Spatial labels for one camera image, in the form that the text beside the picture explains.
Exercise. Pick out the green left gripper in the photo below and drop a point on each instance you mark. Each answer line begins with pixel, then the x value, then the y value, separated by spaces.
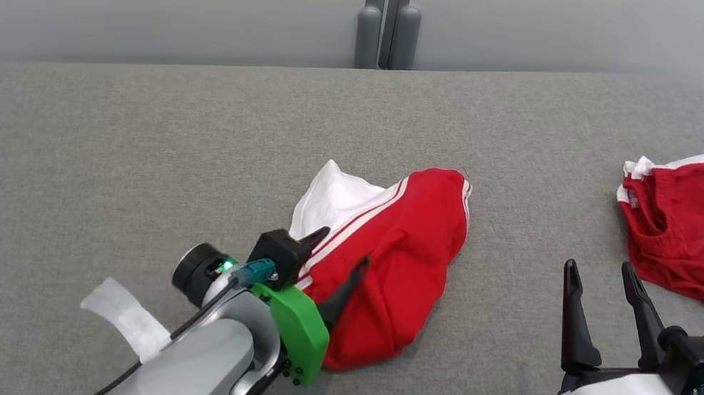
pixel 299 333

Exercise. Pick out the red Bulls 23 jersey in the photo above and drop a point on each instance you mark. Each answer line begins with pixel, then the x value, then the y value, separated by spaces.
pixel 406 258

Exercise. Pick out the white tape strip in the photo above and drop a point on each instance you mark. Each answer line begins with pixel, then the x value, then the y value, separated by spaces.
pixel 124 317

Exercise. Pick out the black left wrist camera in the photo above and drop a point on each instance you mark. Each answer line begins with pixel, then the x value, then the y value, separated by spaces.
pixel 277 253

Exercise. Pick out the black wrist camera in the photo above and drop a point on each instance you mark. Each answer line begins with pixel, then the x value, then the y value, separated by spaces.
pixel 703 364
pixel 277 253

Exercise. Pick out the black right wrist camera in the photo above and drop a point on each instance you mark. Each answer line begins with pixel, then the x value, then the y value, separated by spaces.
pixel 703 364

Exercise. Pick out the grey aluminium partition post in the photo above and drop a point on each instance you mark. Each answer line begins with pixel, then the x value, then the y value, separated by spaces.
pixel 371 12
pixel 405 26

